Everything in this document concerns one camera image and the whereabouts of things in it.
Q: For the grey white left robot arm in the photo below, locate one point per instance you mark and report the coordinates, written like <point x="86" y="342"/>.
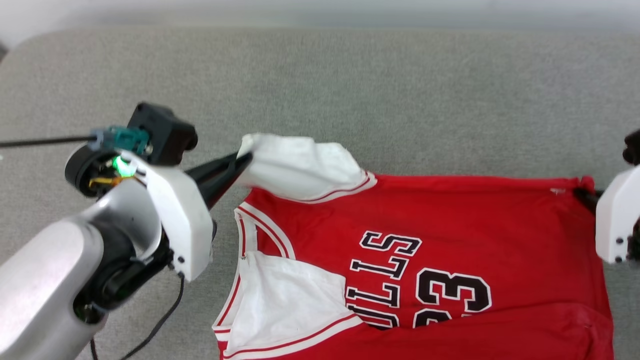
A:
<point x="45" y="285"/>

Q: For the teal left camera connector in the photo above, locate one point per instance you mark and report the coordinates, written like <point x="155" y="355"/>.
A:
<point x="120" y="140"/>

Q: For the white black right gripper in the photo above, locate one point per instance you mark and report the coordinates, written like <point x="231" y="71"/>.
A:
<point x="617" y="220"/>

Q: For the grey fabric sofa seat cushion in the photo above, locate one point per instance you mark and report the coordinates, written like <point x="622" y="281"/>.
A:
<point x="400" y="100"/>

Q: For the light grey sofa backrest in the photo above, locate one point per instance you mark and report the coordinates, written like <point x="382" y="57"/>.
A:
<point x="300" y="10"/>

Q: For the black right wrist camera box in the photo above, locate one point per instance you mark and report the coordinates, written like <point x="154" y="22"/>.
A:
<point x="633" y="147"/>

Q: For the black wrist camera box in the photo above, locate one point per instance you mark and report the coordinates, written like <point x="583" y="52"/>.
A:
<point x="633" y="147"/>
<point x="162" y="132"/>

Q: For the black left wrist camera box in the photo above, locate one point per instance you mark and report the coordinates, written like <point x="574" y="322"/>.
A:
<point x="162" y="132"/>

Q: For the red and white basketball jersey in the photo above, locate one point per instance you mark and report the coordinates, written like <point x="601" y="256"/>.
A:
<point x="475" y="225"/>

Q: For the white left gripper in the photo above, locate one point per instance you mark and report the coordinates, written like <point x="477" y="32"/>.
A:
<point x="180" y="220"/>

